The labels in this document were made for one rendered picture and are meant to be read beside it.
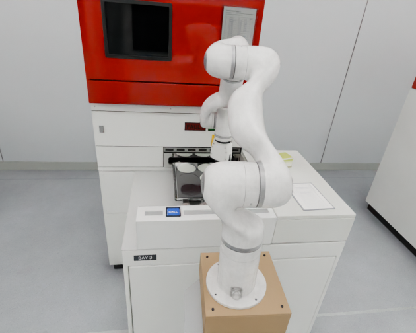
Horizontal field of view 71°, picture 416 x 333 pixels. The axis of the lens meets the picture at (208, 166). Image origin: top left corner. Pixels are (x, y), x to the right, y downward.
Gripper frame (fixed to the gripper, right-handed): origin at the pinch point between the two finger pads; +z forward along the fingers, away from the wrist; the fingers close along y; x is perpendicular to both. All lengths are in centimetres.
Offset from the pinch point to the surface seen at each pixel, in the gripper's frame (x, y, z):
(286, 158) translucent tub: 26.2, 22.5, -5.1
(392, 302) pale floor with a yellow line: 85, 96, 98
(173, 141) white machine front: 1.3, -33.9, -3.0
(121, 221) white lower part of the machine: -22, -55, 52
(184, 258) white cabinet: -39.1, 13.9, 21.8
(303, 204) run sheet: 2.8, 42.9, 1.2
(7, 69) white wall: -4, -242, -6
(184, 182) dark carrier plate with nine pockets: -12.7, -11.7, 8.2
